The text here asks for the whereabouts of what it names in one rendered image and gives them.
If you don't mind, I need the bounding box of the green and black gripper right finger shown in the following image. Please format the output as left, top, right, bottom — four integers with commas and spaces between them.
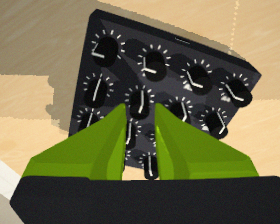
155, 103, 259, 180

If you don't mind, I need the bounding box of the black knob box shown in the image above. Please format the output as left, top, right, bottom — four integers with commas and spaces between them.
68, 9, 262, 180

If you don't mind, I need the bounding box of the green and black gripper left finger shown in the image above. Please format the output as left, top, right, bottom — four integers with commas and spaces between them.
20, 104, 126, 180

